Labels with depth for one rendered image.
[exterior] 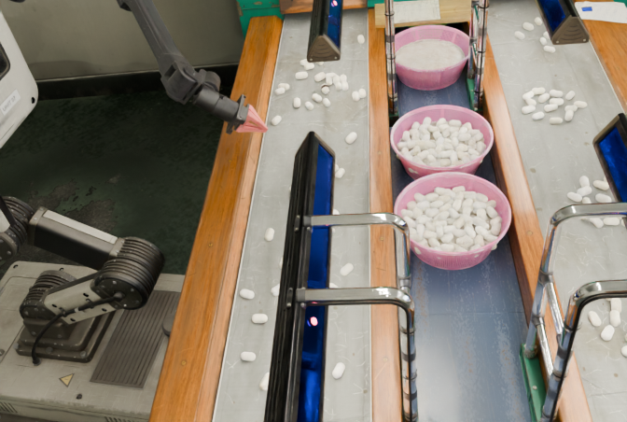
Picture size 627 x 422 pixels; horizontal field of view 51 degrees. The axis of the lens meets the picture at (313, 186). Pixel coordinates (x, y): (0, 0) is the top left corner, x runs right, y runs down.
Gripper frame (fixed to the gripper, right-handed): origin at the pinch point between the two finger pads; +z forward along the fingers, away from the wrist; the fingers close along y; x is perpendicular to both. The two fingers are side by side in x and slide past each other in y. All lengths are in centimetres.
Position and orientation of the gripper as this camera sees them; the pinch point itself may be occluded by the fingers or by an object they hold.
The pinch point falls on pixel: (264, 129)
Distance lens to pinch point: 174.3
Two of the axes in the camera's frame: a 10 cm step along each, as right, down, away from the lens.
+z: 8.4, 4.2, 3.4
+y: 0.5, -6.8, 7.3
